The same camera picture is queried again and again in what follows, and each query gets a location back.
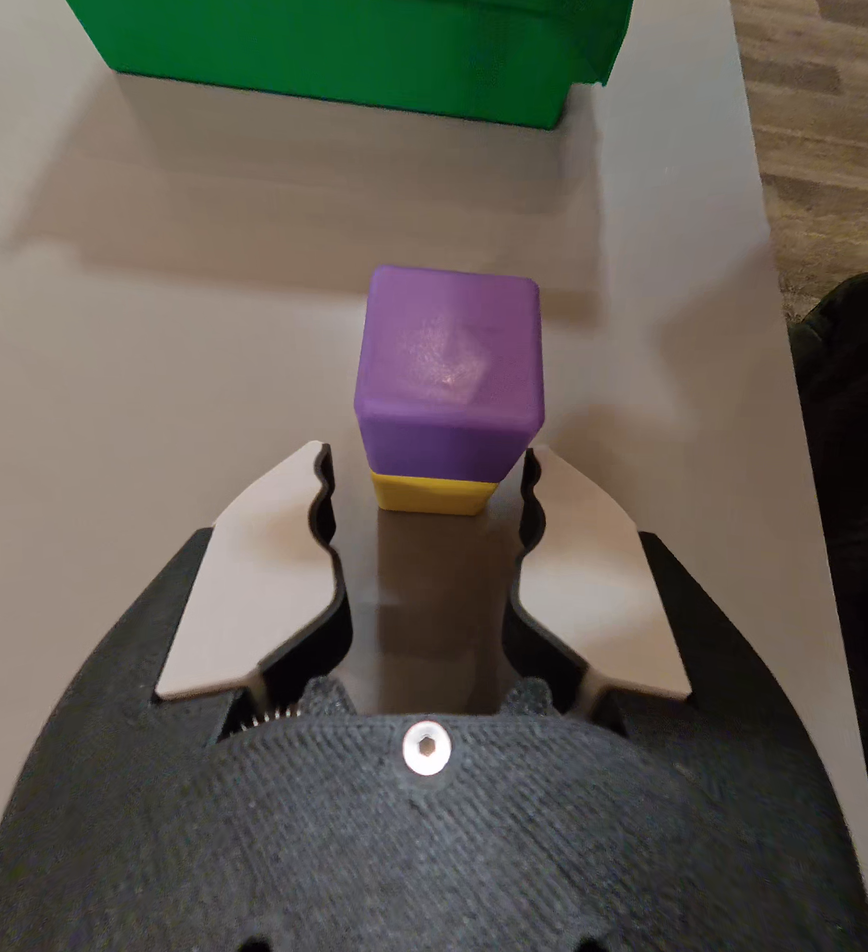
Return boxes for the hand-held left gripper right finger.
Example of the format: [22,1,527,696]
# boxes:
[503,445,694,726]

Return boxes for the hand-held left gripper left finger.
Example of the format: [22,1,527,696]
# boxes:
[153,441,353,726]

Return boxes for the yellow cube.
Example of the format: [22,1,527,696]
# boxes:
[370,470,501,517]

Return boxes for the purple cube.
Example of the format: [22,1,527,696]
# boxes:
[352,265,547,485]

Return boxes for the green plastic bin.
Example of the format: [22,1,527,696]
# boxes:
[65,0,636,132]

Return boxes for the grey desk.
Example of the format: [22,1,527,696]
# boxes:
[0,0,868,952]

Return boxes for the person's black sweater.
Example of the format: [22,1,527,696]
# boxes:
[786,271,868,952]

